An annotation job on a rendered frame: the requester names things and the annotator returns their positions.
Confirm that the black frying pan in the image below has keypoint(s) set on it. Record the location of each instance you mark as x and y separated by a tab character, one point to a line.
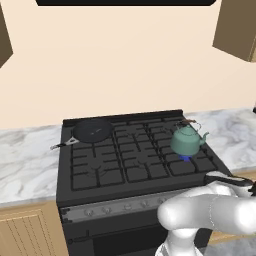
93	130

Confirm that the green kettle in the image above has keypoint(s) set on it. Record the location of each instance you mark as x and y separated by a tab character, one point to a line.
186	142

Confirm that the blue burner flame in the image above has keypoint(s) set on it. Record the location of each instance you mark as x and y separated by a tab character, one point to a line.
185	158

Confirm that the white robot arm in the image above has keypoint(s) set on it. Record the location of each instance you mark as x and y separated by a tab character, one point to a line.
200	213

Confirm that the brown wall cupboard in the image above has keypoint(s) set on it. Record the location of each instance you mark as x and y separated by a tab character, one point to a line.
236	30
4	40

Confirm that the dark object on counter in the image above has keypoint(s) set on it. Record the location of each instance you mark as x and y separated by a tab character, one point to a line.
254	110

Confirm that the black oven door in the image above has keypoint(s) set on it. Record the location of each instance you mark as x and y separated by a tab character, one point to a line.
126	233

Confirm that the black stove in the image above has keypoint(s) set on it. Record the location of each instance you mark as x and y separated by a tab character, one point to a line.
133	160

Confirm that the grey stove knob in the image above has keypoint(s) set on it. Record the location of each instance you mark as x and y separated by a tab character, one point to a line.
88	212
127	207
106	210
144	204
162	200

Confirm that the wooden slatted cupboard door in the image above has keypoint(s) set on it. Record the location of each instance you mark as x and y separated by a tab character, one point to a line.
20	233

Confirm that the black range hood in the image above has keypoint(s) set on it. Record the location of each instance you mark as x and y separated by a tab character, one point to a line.
126	2

